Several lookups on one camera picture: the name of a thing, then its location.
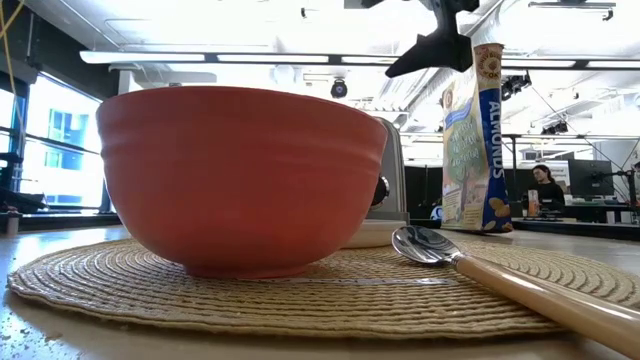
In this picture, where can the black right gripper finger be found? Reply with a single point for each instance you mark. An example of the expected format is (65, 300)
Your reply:
(440, 52)

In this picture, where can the almond cereal box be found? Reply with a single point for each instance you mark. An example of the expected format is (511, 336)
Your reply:
(475, 150)

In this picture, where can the black ceiling spotlight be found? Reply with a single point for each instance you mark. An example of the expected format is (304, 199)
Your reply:
(555, 128)
(515, 85)

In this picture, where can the silver four-slot toaster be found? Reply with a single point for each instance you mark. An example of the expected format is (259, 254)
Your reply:
(395, 165)

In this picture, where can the blue and white ball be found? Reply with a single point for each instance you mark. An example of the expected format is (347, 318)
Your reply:
(436, 213)

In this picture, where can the orange bottle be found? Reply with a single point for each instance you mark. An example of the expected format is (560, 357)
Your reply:
(533, 202)

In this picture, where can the person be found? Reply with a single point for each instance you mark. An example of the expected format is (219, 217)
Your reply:
(550, 192)

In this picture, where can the white plate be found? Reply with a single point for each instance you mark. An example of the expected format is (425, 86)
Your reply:
(370, 234)

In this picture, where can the black computer monitor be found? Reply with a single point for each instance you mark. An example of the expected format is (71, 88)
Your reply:
(590, 177)

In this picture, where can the dark long desk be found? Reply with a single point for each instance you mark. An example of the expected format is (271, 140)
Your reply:
(590, 212)

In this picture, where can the coral red bowl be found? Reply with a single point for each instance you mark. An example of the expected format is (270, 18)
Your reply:
(240, 180)

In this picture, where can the round woven straw placemat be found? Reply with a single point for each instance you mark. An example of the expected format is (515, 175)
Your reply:
(300, 310)

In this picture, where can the small grey cylinder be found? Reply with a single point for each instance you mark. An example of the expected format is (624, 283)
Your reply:
(12, 223)

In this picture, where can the round black overhead camera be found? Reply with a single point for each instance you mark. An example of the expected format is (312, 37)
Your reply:
(339, 89)

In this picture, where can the overhead frame bar with lights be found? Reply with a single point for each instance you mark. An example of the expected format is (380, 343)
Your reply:
(250, 58)

